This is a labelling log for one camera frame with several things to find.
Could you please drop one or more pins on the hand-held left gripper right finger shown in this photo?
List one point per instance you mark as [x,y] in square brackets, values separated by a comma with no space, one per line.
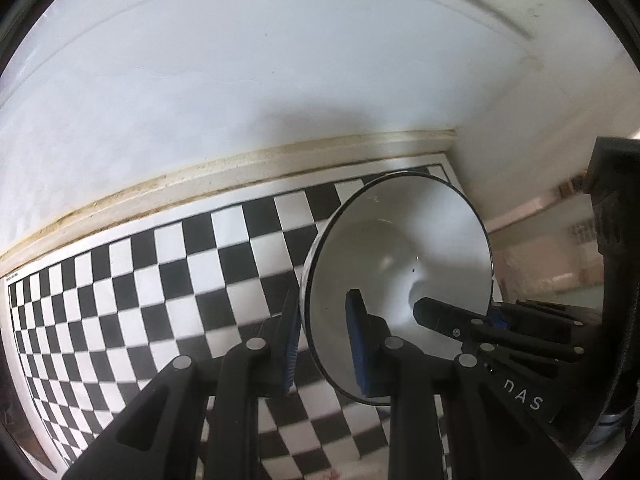
[357,345]

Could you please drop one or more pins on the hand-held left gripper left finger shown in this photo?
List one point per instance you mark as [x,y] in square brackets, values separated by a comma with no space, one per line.
[292,350]

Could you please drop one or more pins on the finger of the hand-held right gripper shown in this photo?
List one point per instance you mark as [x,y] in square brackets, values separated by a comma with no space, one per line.
[450,322]
[540,315]

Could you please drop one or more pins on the white bowl with dark rim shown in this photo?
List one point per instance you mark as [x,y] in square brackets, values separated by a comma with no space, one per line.
[400,240]

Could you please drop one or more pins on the frosted glass sliding door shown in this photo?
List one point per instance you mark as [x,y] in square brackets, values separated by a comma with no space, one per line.
[540,250]

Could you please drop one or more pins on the black and white checkered tablecloth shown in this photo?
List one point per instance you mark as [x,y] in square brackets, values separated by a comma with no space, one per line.
[150,270]

